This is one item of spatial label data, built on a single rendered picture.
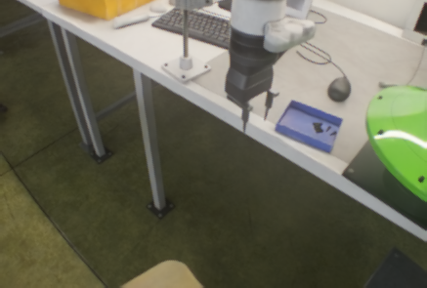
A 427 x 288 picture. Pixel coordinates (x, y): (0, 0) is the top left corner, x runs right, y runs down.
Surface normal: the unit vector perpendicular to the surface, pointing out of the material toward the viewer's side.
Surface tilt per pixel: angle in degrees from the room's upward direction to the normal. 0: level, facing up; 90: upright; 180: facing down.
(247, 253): 0
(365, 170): 0
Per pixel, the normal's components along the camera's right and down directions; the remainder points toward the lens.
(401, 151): -0.36, -0.60
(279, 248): 0.04, -0.73
